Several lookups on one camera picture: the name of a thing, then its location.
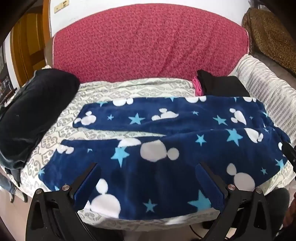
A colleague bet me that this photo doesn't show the wall switch plate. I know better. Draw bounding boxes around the wall switch plate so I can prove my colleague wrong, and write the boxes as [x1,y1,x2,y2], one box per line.
[54,0,69,13]

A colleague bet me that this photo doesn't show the wooden door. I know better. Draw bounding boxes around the wooden door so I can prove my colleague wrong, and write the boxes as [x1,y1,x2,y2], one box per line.
[10,1,50,87]

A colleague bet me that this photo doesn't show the black cushion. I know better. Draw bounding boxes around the black cushion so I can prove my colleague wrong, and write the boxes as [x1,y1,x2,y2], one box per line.
[1,68,80,184]

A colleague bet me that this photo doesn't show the red patterned sofa backrest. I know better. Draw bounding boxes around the red patterned sofa backrest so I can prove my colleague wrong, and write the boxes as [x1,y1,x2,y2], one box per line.
[53,4,249,83]

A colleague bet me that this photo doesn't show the grey patterned seat cover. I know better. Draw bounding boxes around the grey patterned seat cover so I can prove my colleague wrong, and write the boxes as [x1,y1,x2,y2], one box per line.
[21,78,295,232]

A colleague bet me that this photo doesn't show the navy fleece star pants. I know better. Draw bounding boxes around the navy fleece star pants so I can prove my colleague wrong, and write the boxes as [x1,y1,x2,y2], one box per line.
[40,96,290,220]

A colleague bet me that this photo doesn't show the pink folded garment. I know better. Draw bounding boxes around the pink folded garment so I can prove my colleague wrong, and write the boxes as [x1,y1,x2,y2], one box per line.
[192,77,203,96]

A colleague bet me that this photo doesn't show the leopard print cushion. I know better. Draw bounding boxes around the leopard print cushion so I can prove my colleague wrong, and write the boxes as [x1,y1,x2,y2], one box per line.
[242,8,295,74]

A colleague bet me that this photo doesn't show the black folded garment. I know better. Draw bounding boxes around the black folded garment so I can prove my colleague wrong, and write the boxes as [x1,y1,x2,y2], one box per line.
[197,70,250,97]

